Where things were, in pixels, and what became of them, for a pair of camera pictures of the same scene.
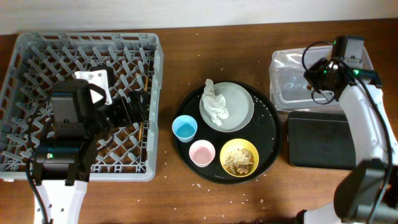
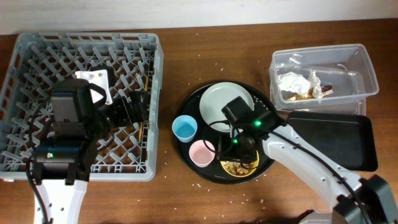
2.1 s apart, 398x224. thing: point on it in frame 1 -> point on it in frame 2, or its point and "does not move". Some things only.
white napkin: (215, 104) -> (298, 83)
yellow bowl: (239, 157) does not move
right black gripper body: (319, 75) -> (236, 148)
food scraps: (239, 161) does not move
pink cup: (203, 152) does not move
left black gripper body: (119, 112) does not move
